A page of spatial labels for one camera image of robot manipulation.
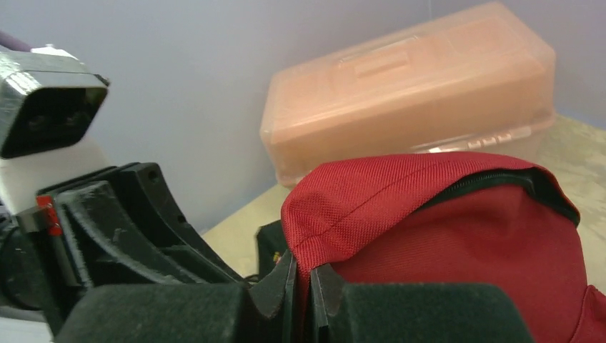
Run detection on pink translucent storage box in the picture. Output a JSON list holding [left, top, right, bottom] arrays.
[[260, 2, 556, 187]]

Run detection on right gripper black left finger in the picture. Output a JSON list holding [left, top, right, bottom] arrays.
[[54, 252, 297, 342]]

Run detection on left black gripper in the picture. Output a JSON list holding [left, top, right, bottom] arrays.
[[1, 162, 242, 313]]

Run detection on red backpack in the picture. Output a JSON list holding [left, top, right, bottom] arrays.
[[281, 152, 605, 342]]

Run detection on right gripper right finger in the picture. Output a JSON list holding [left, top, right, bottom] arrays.
[[309, 264, 534, 342]]

